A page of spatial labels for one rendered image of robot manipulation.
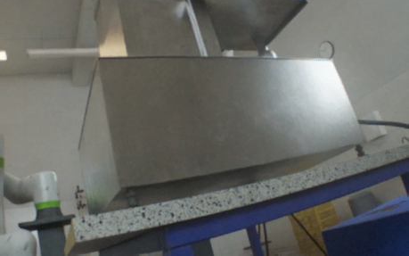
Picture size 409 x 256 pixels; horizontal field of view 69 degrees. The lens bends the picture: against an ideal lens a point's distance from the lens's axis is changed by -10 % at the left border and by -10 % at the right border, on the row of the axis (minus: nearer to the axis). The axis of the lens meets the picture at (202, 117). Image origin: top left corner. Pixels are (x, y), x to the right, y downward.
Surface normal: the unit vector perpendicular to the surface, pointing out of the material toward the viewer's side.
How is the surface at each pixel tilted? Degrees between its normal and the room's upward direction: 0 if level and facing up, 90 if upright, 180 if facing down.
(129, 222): 90
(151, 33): 90
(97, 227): 90
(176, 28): 90
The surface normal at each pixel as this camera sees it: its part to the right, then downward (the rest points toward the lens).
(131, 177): 0.40, -0.41
